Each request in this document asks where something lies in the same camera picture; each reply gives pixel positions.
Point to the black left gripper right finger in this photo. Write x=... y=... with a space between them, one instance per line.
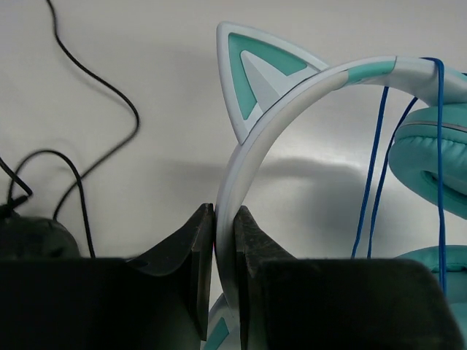
x=291 y=303

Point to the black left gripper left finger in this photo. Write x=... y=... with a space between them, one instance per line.
x=157 y=300

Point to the teal cat ear headphones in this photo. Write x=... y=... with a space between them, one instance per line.
x=269 y=83

